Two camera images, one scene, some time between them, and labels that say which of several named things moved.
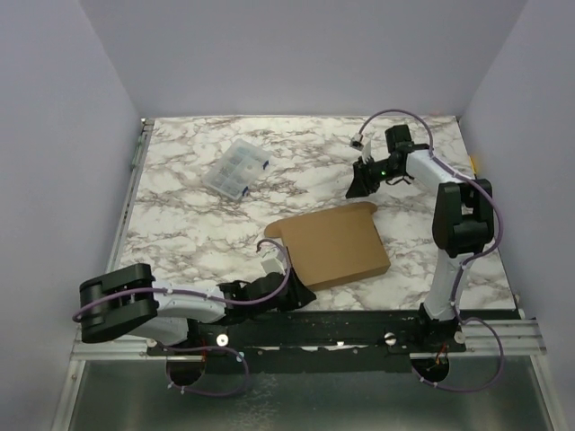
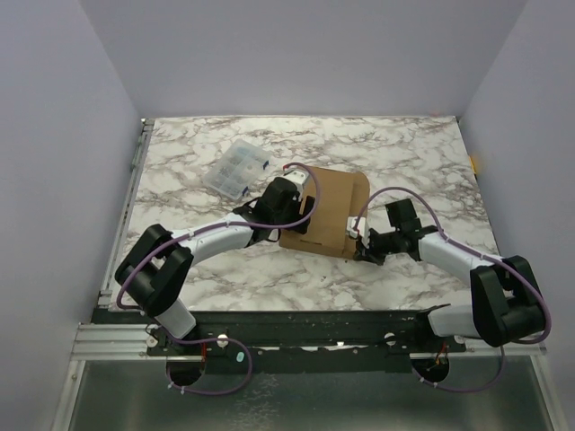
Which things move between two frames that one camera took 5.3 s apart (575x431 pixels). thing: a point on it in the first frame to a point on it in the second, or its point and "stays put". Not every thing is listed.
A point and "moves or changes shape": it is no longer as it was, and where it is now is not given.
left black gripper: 297,294 to 296,205
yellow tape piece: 473,164 stays put
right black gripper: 365,175 to 373,247
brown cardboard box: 333,247 moves or changes shape
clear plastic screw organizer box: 238,171 stays put
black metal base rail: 322,341 stays put
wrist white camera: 363,144 to 361,229
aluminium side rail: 146,126 stays put
